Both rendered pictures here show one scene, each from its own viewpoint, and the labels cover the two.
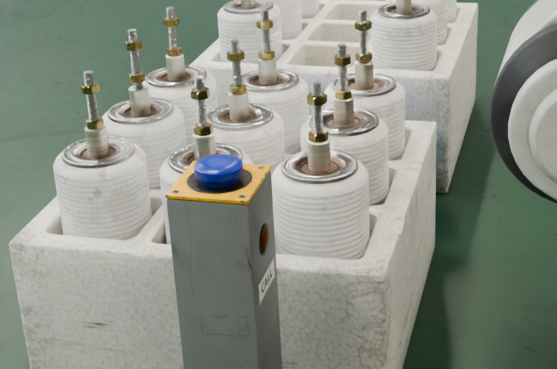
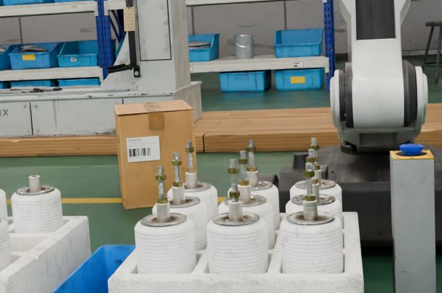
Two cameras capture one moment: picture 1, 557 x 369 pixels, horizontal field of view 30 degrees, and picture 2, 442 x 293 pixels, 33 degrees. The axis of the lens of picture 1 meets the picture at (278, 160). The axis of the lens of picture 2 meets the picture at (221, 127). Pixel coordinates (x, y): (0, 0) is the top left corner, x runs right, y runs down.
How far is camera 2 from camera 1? 1.82 m
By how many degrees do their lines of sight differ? 93
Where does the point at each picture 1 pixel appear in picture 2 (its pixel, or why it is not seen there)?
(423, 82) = (83, 224)
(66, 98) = not seen: outside the picture
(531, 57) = (411, 73)
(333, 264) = (350, 218)
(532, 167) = (423, 107)
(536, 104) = (423, 84)
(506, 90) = (412, 85)
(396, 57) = (60, 217)
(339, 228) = not seen: hidden behind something
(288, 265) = (356, 224)
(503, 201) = not seen: hidden behind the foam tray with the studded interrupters
